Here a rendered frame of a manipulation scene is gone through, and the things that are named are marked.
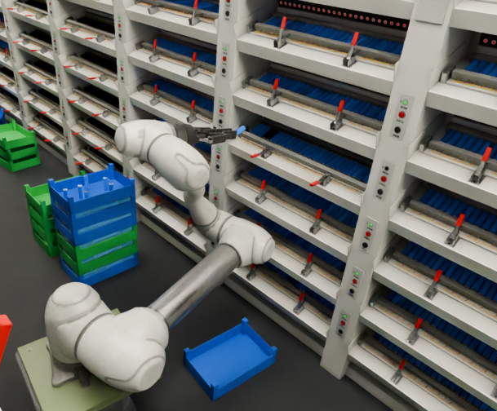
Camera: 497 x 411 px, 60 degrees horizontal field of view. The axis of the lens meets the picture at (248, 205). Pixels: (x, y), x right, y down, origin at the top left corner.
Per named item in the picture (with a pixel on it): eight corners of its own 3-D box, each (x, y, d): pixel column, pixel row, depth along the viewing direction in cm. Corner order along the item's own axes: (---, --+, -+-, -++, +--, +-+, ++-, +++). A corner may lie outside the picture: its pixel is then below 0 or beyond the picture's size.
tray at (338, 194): (361, 216, 138) (361, 195, 131) (230, 152, 172) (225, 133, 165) (394, 180, 146) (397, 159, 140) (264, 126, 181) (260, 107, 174)
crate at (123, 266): (81, 289, 195) (79, 276, 191) (61, 267, 207) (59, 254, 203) (139, 264, 214) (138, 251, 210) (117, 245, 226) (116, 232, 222)
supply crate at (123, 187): (71, 215, 175) (68, 198, 171) (49, 195, 187) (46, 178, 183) (135, 194, 194) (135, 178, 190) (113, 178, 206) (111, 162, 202)
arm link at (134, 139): (150, 145, 133) (176, 165, 126) (104, 148, 121) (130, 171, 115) (157, 112, 128) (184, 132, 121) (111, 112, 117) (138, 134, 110)
